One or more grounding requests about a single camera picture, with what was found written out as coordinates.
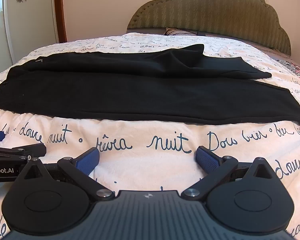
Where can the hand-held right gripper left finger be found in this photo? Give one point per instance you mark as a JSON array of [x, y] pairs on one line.
[[86, 161]]

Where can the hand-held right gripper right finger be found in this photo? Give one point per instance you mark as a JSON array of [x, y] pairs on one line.
[[207, 158]]

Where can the black pants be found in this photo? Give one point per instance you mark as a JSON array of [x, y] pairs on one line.
[[140, 92]]

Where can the white script-printed blanket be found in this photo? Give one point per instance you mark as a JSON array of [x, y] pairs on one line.
[[150, 160]]

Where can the white flower-print wardrobe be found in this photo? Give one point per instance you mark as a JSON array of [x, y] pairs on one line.
[[20, 17]]

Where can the colourful patterned quilt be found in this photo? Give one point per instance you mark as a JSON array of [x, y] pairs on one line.
[[297, 70]]

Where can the patterned pillow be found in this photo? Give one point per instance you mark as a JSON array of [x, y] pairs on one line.
[[180, 31]]

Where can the olive striped pillow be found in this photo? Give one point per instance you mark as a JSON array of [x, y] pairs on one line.
[[215, 10]]

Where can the brown wooden door frame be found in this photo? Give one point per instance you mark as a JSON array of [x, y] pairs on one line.
[[60, 10]]

